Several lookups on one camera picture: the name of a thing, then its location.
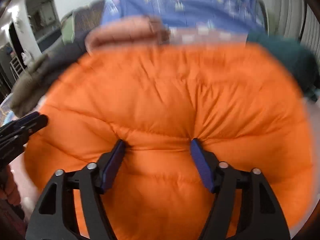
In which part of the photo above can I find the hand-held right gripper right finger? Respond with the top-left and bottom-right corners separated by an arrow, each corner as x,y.
189,138 -> 292,240

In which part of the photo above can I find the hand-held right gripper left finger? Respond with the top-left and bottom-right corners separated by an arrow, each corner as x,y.
25,139 -> 127,240

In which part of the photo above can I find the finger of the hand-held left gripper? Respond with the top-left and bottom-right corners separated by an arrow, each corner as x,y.
0,111 -> 42,132
0,114 -> 48,153

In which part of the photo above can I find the orange puffer jacket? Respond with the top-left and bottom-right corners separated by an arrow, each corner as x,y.
24,41 -> 315,240

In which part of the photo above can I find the person's left hand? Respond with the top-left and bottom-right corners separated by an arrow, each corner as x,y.
0,169 -> 22,207

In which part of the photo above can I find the brown fleece garment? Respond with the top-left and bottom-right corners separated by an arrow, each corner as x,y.
10,54 -> 57,117

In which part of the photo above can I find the white lucky cat figurine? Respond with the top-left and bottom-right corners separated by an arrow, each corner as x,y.
22,50 -> 32,67

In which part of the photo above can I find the black jacket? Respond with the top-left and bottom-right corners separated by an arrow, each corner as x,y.
46,36 -> 89,67

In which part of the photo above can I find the dark kitchen counter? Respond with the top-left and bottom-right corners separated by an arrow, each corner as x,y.
35,29 -> 62,52

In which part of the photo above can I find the green sofa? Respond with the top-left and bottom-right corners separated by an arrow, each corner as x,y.
61,11 -> 77,46

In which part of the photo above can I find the dark branch print blanket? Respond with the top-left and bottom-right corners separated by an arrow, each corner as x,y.
72,0 -> 107,37

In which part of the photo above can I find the pink jacket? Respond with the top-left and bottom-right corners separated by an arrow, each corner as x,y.
84,15 -> 172,54

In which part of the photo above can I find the dark green garment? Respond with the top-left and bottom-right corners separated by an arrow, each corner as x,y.
246,32 -> 320,99

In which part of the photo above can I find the blue tree print sheet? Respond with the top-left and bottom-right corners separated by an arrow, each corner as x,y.
101,0 -> 266,35

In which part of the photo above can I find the black floor lamp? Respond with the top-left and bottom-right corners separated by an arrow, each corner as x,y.
299,4 -> 308,42

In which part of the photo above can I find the white ribbed radiator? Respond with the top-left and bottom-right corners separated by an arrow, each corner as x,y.
276,0 -> 320,55

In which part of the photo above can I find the white wire rack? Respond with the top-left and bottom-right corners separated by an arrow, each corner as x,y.
9,56 -> 25,81

